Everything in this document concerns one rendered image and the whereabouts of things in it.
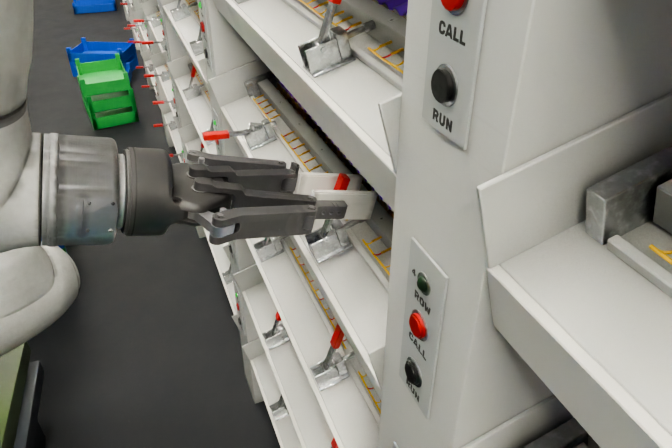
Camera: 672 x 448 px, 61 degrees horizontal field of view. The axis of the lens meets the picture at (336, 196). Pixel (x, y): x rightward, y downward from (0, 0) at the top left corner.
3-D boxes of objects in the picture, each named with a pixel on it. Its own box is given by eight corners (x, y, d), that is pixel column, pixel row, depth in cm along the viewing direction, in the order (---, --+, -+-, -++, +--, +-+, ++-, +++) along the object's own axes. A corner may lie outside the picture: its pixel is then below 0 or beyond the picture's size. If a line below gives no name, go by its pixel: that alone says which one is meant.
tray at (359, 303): (392, 420, 48) (368, 353, 42) (229, 129, 95) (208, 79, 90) (587, 313, 51) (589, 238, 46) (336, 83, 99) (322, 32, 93)
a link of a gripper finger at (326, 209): (295, 198, 52) (305, 215, 50) (343, 199, 55) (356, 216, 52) (291, 212, 53) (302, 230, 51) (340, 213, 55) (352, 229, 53)
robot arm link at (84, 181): (41, 270, 44) (123, 267, 46) (41, 164, 40) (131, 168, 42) (44, 209, 51) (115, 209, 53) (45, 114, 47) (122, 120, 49)
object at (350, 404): (381, 542, 59) (351, 481, 51) (240, 226, 106) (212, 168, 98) (545, 446, 62) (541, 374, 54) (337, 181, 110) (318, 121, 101)
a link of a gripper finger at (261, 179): (187, 209, 51) (182, 201, 52) (294, 201, 58) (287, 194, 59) (192, 171, 50) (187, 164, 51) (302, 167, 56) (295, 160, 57)
